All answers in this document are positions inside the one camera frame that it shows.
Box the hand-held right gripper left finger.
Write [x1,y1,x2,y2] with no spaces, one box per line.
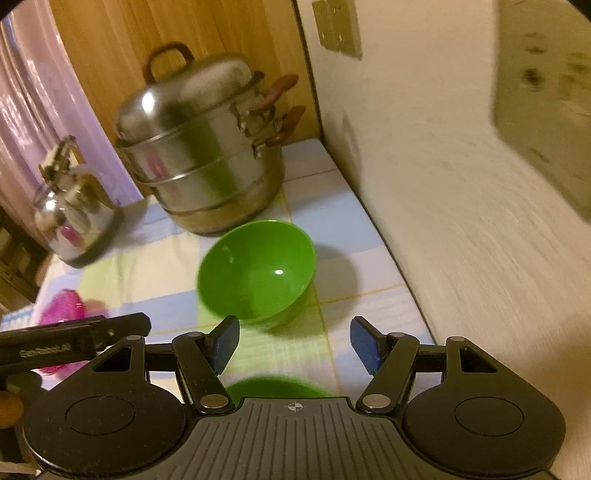
[92,315,241,413]

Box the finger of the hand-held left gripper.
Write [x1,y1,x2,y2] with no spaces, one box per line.
[90,313,151,349]

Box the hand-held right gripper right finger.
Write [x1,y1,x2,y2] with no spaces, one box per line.
[349,316,499,413]

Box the pink glass plate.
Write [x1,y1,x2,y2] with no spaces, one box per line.
[38,288,109,376]

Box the green plastic bowl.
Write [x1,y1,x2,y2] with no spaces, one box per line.
[197,220,317,330]
[225,376,334,401]

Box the pastel checked tablecloth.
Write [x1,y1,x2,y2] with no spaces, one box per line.
[0,138,437,402]

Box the stainless steel kettle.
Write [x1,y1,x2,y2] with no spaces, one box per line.
[31,135,125,268]

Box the stainless steel steamer pot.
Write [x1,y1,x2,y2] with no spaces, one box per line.
[115,42,308,235]

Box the pink sheer curtain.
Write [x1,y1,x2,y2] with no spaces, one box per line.
[0,0,144,259]

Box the wooden wall panel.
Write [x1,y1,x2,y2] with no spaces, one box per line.
[48,0,321,144]

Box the beige wall socket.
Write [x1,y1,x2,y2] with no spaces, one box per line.
[493,0,591,217]

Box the beige wall switch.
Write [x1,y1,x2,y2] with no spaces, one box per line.
[311,0,334,49]
[331,0,363,58]

